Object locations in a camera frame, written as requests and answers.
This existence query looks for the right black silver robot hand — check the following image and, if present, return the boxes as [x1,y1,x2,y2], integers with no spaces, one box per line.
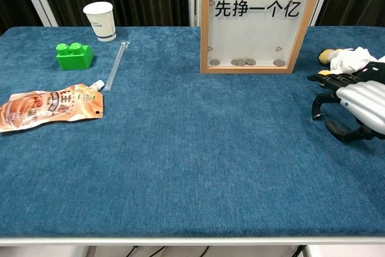
[307,72,385,143]

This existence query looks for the plush penguin toy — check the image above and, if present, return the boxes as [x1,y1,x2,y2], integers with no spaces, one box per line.
[318,46,385,83]

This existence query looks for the blue fabric table mat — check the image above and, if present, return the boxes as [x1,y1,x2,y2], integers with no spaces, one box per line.
[0,26,385,238]

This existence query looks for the clear wrapped straw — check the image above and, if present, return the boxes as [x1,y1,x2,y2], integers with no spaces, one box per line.
[104,41,131,92]

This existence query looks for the white paper cup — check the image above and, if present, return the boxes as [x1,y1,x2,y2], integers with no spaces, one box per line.
[82,1,117,42]

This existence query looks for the green building block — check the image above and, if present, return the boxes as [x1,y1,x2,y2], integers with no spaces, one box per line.
[55,42,94,71]

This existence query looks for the orange spout pouch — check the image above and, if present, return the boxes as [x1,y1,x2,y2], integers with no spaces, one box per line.
[0,79,105,133]

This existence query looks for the wooden framed coin bank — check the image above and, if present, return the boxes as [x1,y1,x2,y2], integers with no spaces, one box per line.
[200,0,328,75]

